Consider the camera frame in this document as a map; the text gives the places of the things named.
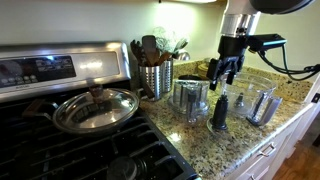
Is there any clear food processor bowl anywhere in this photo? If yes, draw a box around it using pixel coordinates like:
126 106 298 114
218 71 284 127

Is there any black stove burner cap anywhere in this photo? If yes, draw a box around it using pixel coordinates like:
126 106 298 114
106 155 148 180

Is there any dark wooden spatula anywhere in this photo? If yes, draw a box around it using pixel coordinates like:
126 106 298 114
141 34 162 67

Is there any brown wooden spoon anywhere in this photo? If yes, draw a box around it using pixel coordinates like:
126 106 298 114
155 51 173 67

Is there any wire whisk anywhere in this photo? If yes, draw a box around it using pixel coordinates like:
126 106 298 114
152 26 175 55

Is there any steel pan wooden handle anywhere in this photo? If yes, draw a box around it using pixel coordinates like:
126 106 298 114
21 98 60 122

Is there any clear food processor lid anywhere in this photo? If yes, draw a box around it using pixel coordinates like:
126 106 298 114
167 78 211 123

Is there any stainless steel gas stove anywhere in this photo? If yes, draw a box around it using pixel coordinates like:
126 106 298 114
0 41 201 180

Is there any wide perforated steel utensil holder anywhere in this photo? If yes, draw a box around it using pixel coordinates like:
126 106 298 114
137 63 164 101

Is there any black wall outlet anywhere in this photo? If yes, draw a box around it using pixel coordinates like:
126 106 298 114
311 92 320 105

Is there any black camera cable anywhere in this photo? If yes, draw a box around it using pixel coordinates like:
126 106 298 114
257 44 320 82

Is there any black slotted utensil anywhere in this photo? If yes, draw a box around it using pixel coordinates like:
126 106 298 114
129 39 147 67

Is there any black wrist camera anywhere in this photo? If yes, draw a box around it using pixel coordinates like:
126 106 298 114
247 32 288 53

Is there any green spatula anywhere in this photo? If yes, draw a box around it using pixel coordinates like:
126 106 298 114
172 37 190 55

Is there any white kitchen cabinet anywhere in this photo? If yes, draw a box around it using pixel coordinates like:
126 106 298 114
225 74 320 180

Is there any steel ladle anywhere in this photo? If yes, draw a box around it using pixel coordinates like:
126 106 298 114
173 49 191 63

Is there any shiny steel pan lid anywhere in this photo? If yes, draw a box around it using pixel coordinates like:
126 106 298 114
52 79 141 135

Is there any under-cabinet light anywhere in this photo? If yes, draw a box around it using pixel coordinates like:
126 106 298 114
157 0 218 5

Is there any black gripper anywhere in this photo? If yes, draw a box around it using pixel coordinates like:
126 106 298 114
206 34 250 92

